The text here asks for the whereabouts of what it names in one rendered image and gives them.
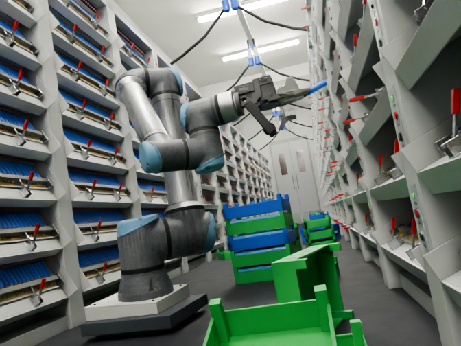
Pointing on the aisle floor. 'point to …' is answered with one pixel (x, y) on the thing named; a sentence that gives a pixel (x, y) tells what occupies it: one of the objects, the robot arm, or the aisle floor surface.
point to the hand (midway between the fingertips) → (306, 93)
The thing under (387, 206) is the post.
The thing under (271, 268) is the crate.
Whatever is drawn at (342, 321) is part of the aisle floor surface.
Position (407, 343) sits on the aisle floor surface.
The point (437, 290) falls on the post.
